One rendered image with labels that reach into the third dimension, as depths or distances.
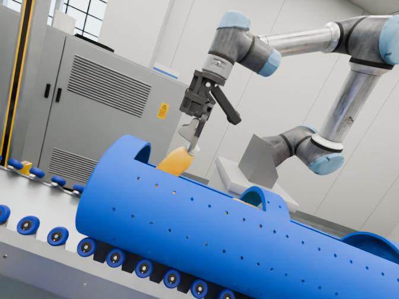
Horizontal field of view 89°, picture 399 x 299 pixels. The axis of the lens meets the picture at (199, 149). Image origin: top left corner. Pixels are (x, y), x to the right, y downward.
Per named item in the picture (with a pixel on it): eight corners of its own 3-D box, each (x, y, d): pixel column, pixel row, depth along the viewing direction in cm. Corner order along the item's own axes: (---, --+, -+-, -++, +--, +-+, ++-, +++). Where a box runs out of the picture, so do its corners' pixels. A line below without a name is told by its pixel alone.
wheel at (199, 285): (193, 274, 53) (195, 276, 52) (209, 280, 54) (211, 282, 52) (187, 293, 52) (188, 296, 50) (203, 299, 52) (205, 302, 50)
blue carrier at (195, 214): (117, 195, 75) (139, 124, 66) (329, 276, 79) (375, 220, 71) (63, 258, 47) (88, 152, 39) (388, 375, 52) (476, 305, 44)
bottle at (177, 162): (147, 194, 60) (190, 155, 54) (140, 175, 64) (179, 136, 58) (164, 194, 66) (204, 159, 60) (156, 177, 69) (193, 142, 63)
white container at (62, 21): (58, 29, 187) (62, 13, 183) (76, 37, 190) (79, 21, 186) (47, 25, 172) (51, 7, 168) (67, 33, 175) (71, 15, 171)
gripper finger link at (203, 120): (192, 135, 57) (204, 106, 56) (198, 137, 57) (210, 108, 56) (192, 135, 52) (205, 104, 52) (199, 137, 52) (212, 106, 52)
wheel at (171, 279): (167, 264, 53) (167, 266, 51) (183, 270, 53) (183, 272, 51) (160, 283, 51) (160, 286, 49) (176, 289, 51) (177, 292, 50)
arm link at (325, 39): (355, 13, 72) (224, 31, 67) (384, 13, 63) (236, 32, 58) (345, 49, 79) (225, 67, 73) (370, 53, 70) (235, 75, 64)
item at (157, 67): (152, 70, 198) (154, 62, 196) (175, 80, 205) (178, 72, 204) (152, 70, 187) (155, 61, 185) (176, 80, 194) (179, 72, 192)
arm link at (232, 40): (260, 22, 49) (232, 3, 45) (241, 67, 51) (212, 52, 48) (244, 28, 56) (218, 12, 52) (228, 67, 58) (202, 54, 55)
